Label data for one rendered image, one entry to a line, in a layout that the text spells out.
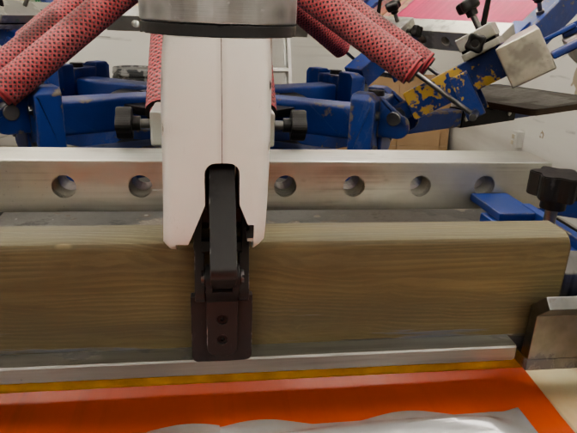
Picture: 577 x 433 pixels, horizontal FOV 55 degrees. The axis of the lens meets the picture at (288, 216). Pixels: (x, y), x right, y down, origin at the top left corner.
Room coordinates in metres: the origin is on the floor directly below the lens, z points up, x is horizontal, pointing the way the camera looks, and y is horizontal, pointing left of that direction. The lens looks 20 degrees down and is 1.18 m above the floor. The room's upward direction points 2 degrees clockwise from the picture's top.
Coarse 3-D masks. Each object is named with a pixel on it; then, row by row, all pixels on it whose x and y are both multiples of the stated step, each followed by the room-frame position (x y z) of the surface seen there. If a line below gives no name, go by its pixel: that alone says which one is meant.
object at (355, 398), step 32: (224, 384) 0.29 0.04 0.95; (256, 384) 0.29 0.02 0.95; (288, 384) 0.29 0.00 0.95; (320, 384) 0.29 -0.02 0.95; (352, 384) 0.29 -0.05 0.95; (384, 384) 0.30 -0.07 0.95; (416, 384) 0.30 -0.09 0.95; (448, 384) 0.30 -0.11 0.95; (480, 384) 0.30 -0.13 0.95; (512, 384) 0.30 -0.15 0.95; (224, 416) 0.26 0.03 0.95; (256, 416) 0.26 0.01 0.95; (288, 416) 0.26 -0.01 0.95; (320, 416) 0.26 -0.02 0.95; (352, 416) 0.26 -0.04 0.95; (544, 416) 0.27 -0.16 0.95
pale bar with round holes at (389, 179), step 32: (0, 160) 0.48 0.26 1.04; (32, 160) 0.48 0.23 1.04; (64, 160) 0.48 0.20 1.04; (96, 160) 0.49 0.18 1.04; (128, 160) 0.49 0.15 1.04; (160, 160) 0.50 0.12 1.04; (288, 160) 0.52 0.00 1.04; (320, 160) 0.52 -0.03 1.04; (352, 160) 0.53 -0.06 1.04; (384, 160) 0.53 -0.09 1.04; (416, 160) 0.54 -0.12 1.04; (448, 160) 0.54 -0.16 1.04; (480, 160) 0.55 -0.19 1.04; (512, 160) 0.56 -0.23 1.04; (544, 160) 0.56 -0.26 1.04; (0, 192) 0.47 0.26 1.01; (32, 192) 0.48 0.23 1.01; (64, 192) 0.50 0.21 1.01; (96, 192) 0.49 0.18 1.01; (128, 192) 0.49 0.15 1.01; (160, 192) 0.50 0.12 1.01; (288, 192) 0.52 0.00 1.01; (320, 192) 0.52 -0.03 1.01; (352, 192) 0.54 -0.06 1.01; (384, 192) 0.53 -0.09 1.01; (416, 192) 0.55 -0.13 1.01; (448, 192) 0.54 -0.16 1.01; (480, 192) 0.55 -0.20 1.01; (512, 192) 0.55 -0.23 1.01
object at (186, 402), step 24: (192, 384) 0.29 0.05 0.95; (216, 384) 0.29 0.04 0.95; (0, 408) 0.26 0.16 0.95; (24, 408) 0.26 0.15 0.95; (48, 408) 0.26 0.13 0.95; (72, 408) 0.26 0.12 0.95; (96, 408) 0.26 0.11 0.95; (120, 408) 0.26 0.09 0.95; (144, 408) 0.26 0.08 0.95; (168, 408) 0.26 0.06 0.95; (192, 408) 0.27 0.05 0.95; (216, 408) 0.27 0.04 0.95; (0, 432) 0.24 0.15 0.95; (24, 432) 0.24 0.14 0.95; (48, 432) 0.24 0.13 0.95; (72, 432) 0.24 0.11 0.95; (96, 432) 0.24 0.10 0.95; (120, 432) 0.24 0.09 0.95
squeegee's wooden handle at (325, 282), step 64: (0, 256) 0.25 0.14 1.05; (64, 256) 0.26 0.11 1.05; (128, 256) 0.26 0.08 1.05; (192, 256) 0.27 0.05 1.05; (256, 256) 0.27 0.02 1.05; (320, 256) 0.28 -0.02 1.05; (384, 256) 0.28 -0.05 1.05; (448, 256) 0.29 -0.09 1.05; (512, 256) 0.30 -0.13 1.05; (0, 320) 0.25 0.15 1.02; (64, 320) 0.26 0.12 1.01; (128, 320) 0.26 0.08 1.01; (256, 320) 0.27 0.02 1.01; (320, 320) 0.28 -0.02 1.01; (384, 320) 0.29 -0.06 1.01; (448, 320) 0.29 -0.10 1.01; (512, 320) 0.30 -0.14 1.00
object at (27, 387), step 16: (352, 368) 0.29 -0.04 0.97; (368, 368) 0.29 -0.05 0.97; (384, 368) 0.30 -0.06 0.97; (400, 368) 0.30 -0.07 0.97; (416, 368) 0.30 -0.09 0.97; (432, 368) 0.30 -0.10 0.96; (448, 368) 0.30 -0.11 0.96; (464, 368) 0.30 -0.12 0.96; (480, 368) 0.31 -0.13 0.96; (496, 368) 0.31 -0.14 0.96; (16, 384) 0.26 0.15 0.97; (32, 384) 0.26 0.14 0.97; (48, 384) 0.27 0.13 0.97; (64, 384) 0.27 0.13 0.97; (80, 384) 0.27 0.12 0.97; (96, 384) 0.27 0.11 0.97; (112, 384) 0.27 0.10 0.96; (128, 384) 0.27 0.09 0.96; (144, 384) 0.27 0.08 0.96; (160, 384) 0.28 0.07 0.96; (176, 384) 0.28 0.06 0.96
